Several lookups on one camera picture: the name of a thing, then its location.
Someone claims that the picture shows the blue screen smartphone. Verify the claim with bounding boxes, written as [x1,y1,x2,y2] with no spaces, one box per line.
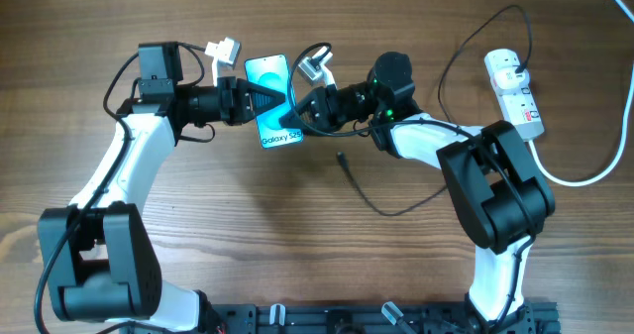
[243,54,305,151]

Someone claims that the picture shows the black charger cable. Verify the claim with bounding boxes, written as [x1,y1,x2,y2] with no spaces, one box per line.
[337,4,534,217]

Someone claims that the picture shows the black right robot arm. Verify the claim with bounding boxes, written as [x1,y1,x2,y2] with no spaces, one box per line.
[279,52,555,333]

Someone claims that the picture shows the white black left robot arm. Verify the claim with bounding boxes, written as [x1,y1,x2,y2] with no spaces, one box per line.
[34,42,286,333]

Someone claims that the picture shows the white usb charger plug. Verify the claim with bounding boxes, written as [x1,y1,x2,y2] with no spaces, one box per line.
[491,67,530,92]

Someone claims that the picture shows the white power strip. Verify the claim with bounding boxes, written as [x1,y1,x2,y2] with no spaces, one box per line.
[484,49,545,142]

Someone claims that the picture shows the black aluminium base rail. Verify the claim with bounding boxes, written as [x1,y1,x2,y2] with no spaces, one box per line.
[119,301,562,334]

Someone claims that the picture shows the white power strip cord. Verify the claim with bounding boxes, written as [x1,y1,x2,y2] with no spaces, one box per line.
[527,63,634,187]

